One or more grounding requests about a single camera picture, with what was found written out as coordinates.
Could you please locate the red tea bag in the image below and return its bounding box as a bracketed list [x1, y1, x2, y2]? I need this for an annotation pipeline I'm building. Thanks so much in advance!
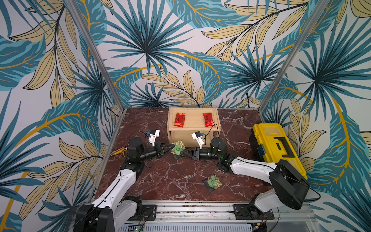
[174, 113, 186, 128]
[203, 113, 215, 127]

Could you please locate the wooden two-tier shelf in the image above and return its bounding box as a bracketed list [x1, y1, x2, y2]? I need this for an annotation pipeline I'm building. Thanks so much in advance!
[167, 107, 221, 148]

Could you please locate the green tea bag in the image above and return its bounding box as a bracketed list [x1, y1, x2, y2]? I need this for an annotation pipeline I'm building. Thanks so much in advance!
[203, 174, 222, 192]
[171, 140, 186, 156]

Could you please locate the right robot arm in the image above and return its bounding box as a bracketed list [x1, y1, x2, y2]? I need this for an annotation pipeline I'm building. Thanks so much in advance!
[180, 137, 310, 218]

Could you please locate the yellow black toolbox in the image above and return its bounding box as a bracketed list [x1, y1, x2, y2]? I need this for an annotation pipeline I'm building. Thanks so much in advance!
[249, 123, 307, 178]

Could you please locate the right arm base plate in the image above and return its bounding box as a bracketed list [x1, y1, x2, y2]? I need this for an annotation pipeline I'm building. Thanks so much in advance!
[232, 204, 275, 221]

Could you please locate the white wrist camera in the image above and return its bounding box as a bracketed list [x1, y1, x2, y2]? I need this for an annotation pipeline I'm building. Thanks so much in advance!
[146, 130, 160, 146]
[191, 131, 204, 149]

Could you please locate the aluminium front rail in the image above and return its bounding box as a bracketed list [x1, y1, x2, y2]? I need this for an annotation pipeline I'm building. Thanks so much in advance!
[115, 201, 320, 232]

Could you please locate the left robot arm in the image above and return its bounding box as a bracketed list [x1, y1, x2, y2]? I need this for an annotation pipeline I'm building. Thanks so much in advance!
[68, 137, 175, 232]

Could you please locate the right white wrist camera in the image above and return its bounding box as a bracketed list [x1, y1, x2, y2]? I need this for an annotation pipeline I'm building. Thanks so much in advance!
[191, 131, 204, 149]

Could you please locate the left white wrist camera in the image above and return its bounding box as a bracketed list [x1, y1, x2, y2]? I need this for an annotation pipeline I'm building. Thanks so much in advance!
[146, 130, 160, 146]

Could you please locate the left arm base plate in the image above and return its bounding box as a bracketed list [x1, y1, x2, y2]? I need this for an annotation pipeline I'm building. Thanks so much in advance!
[128, 205, 157, 221]

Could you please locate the yellow utility knife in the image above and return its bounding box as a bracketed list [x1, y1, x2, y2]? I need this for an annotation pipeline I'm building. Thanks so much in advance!
[111, 147, 127, 156]

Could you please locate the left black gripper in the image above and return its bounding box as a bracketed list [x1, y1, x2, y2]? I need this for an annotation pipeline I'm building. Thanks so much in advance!
[139, 141, 174, 161]

